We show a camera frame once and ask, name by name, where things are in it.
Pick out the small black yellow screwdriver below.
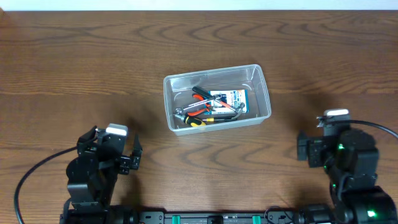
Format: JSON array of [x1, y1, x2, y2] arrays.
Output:
[[202, 117, 236, 123]]

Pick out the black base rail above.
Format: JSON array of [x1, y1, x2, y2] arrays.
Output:
[[59, 205, 304, 224]]

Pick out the silver ratchet wrench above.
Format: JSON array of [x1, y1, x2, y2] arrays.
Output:
[[175, 94, 221, 114]]

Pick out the red handled pliers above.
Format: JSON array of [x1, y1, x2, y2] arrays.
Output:
[[186, 94, 213, 117]]

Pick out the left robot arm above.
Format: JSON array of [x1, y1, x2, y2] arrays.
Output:
[[60, 123, 142, 224]]

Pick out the clear plastic container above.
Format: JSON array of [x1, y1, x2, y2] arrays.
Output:
[[164, 64, 272, 136]]

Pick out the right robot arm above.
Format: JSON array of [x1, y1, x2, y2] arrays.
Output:
[[294, 114, 397, 224]]

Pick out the stubby yellow black screwdriver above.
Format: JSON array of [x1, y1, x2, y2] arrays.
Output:
[[174, 113, 206, 127]]

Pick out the blue white screw box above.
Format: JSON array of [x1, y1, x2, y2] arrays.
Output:
[[206, 90, 249, 114]]

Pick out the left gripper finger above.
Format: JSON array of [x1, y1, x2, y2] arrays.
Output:
[[131, 134, 142, 157], [76, 126, 97, 146]]

